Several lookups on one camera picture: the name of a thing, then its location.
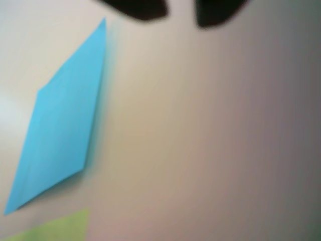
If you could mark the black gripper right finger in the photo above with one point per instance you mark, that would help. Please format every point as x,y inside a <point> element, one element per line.
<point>213,11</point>

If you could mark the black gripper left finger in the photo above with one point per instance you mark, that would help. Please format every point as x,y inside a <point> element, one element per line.
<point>140,8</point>

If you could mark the light blue paper square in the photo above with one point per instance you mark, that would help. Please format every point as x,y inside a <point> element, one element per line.
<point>62,125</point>

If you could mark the green paper square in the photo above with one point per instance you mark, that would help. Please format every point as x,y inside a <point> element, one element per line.
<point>65,228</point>

